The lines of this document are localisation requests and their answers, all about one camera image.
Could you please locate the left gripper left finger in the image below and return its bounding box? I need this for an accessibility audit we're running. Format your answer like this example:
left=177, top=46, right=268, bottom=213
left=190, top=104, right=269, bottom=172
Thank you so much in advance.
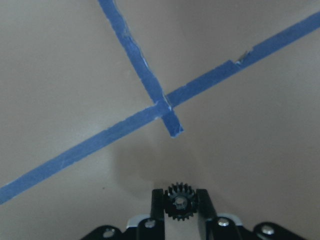
left=150, top=188, right=165, bottom=221

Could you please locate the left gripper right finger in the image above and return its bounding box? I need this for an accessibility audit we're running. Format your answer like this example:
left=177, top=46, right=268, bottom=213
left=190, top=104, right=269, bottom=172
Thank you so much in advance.
left=196, top=189, right=217, bottom=223

